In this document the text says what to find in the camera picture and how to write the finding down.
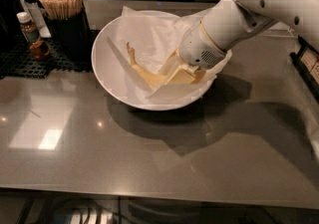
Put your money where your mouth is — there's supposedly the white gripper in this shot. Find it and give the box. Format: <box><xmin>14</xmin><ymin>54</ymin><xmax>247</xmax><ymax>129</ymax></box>
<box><xmin>159</xmin><ymin>24</ymin><xmax>226</xmax><ymax>85</ymax></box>

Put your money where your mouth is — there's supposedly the yellow banana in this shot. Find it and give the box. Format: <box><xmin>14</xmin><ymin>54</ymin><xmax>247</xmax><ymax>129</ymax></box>
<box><xmin>127</xmin><ymin>43</ymin><xmax>205</xmax><ymax>90</ymax></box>

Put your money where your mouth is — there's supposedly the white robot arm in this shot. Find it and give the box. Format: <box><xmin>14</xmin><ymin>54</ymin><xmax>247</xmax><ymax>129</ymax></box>
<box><xmin>161</xmin><ymin>0</ymin><xmax>319</xmax><ymax>70</ymax></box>

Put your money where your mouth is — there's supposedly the white bowl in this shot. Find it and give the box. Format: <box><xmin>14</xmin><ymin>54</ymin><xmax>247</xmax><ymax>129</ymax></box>
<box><xmin>92</xmin><ymin>8</ymin><xmax>213</xmax><ymax>111</ymax></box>

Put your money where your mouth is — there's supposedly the white paper liner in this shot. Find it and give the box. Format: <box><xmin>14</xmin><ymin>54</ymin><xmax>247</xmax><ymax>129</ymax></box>
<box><xmin>107</xmin><ymin>7</ymin><xmax>231</xmax><ymax>105</ymax></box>

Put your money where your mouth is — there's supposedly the black chopstick holder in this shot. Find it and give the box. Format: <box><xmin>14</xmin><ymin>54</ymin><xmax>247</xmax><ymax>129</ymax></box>
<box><xmin>46</xmin><ymin>9</ymin><xmax>92</xmax><ymax>62</ymax></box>

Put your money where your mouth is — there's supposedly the bundle of wooden chopsticks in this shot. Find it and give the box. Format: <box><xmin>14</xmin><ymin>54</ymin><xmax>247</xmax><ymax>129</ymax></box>
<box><xmin>39</xmin><ymin>0</ymin><xmax>83</xmax><ymax>20</ymax></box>

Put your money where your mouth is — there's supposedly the small brown sauce bottle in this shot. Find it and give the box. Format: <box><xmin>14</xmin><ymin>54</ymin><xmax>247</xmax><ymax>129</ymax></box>
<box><xmin>29</xmin><ymin>40</ymin><xmax>50</xmax><ymax>61</ymax></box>

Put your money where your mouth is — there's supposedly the small white-capped sauce bottle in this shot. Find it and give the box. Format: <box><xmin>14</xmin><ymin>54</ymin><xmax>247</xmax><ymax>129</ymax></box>
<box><xmin>16</xmin><ymin>12</ymin><xmax>40</xmax><ymax>44</ymax></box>

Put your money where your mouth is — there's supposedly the white flat packet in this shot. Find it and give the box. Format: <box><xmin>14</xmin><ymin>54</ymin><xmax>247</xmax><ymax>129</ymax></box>
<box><xmin>20</xmin><ymin>0</ymin><xmax>51</xmax><ymax>39</ymax></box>

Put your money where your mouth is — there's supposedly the black grid mat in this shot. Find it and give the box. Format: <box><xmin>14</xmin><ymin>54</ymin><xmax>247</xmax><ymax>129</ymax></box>
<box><xmin>0</xmin><ymin>33</ymin><xmax>93</xmax><ymax>79</ymax></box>

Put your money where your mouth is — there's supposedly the black container at left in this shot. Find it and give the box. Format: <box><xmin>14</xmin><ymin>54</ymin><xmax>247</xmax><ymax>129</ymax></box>
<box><xmin>0</xmin><ymin>0</ymin><xmax>22</xmax><ymax>51</ymax></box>

